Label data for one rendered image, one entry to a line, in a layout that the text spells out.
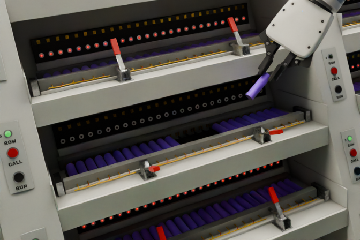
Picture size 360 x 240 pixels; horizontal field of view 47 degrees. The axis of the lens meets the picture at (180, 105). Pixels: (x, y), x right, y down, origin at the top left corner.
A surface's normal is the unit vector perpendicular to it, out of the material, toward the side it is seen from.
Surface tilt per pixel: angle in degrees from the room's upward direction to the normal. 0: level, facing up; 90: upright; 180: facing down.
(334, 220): 107
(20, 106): 90
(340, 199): 90
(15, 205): 90
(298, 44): 85
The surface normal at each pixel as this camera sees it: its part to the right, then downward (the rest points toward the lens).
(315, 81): -0.91, 0.23
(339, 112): 0.33, -0.06
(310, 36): -0.33, 0.04
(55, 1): 0.38, 0.22
